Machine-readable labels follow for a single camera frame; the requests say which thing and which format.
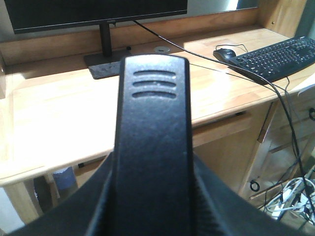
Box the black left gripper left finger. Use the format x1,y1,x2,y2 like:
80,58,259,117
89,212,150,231
7,152,116,236

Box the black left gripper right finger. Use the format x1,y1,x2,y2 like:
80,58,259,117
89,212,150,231
192,152,301,236

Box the black stapler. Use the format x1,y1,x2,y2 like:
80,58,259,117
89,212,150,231
86,54,222,236

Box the wooden shelf unit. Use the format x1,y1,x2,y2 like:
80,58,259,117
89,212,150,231
236,0,315,236

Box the black computer mouse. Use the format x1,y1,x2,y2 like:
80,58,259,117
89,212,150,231
213,48,236,62

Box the black keyboard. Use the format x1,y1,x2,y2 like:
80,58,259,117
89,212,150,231
229,36,315,85

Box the black computer monitor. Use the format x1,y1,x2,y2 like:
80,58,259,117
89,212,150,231
4,0,188,80

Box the black monitor cable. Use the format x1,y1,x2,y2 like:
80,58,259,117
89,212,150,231
132,19,315,214

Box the grey desk cable grommet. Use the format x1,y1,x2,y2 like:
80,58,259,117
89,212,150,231
154,46,170,54

